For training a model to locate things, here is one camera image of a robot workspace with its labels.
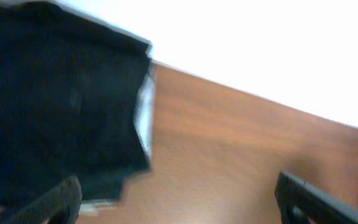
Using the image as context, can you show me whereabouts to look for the black shorts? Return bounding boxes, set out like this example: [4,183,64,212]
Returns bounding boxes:
[0,1,152,207]

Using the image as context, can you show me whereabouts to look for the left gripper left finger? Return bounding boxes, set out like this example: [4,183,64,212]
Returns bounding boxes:
[0,175,82,224]

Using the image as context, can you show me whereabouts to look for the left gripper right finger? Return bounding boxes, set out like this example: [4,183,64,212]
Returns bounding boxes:
[275,171,358,224]

